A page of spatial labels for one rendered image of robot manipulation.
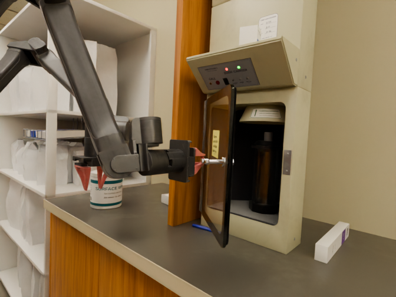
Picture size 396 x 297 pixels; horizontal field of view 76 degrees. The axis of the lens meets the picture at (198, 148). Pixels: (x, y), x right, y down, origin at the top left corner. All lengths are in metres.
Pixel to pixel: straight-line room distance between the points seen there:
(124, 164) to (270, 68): 0.45
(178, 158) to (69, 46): 0.32
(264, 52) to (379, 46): 0.57
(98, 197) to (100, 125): 0.63
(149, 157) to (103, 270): 0.56
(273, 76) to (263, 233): 0.46
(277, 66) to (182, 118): 0.37
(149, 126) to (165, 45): 1.32
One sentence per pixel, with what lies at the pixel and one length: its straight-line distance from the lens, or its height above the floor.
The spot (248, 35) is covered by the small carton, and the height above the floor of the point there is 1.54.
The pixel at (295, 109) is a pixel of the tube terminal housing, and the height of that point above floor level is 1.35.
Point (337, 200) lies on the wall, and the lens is 1.18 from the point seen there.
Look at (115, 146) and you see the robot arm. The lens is 0.53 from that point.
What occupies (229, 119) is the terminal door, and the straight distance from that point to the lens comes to 0.61.
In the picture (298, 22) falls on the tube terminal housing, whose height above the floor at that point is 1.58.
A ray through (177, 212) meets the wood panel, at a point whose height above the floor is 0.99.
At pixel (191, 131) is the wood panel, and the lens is 0.93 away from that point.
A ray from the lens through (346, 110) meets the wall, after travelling 1.16.
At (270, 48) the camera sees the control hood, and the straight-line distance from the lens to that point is 0.71.
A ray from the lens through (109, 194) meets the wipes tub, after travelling 1.13.
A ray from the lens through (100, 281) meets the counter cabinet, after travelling 1.04.
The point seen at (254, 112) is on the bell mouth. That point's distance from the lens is 0.83.
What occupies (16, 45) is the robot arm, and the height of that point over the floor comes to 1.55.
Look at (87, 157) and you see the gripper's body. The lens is 0.80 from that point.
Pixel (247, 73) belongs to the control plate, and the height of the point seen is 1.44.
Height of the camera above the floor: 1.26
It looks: 3 degrees down
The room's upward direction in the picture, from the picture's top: 3 degrees clockwise
